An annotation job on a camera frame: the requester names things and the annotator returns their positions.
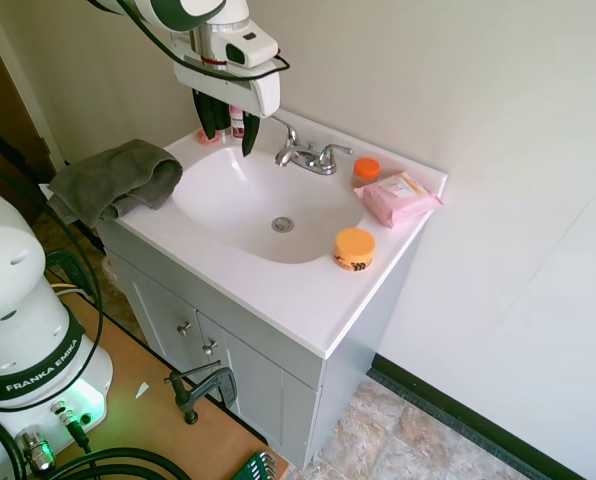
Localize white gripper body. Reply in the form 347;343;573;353
172;58;283;120

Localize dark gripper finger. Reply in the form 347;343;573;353
193;90;218;141
240;113;262;157

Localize grey terry towel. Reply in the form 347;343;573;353
46;138;184;227

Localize pink deodorant stick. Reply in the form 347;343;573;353
229;103;247;141

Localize brown jar with orange lid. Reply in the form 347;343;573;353
352;157;382;190

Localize orange round tub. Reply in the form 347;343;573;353
332;227;377;274

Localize pink wet wipes pack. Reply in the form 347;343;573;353
353;171;444;230

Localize brown wooden door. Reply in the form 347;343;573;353
0;9;54;186

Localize grey vanity cabinet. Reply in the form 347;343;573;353
97;219;424;471

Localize black C-clamp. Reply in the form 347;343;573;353
163;359;239;426

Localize green hex key set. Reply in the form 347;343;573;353
237;449;279;480

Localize black floor baseboard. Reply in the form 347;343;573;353
367;352;596;480

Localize chrome two-handle faucet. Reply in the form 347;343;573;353
270;115;354;176

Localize silver cable connector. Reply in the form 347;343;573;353
15;424;57;476

